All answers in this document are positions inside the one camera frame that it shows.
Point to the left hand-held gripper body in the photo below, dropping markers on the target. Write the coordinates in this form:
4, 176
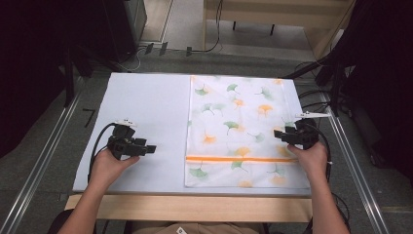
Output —
125, 146

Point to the white table cover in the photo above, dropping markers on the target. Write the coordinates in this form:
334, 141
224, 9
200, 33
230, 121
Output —
146, 97

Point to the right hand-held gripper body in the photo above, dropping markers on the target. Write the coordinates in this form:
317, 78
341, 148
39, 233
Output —
303, 135

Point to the light wooden table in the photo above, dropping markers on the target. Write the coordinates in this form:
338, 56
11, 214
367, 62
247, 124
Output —
195, 208

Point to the person's left hand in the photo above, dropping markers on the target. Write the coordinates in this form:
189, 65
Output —
108, 167

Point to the black cabinet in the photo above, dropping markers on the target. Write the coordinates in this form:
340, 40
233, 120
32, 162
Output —
126, 26

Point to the black metal stand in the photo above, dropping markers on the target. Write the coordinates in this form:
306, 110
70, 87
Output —
68, 78
336, 84

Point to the leaf print mesh laundry bag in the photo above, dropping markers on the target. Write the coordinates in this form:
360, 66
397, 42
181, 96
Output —
240, 130

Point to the person's beige clothing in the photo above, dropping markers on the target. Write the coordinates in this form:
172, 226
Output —
201, 228

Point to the person's right hand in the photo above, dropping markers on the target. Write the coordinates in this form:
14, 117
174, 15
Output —
311, 161

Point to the light wooden bench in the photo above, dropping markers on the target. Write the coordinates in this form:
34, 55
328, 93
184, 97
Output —
279, 13

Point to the metal floor rail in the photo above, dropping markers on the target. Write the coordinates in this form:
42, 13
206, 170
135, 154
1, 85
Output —
354, 169
39, 169

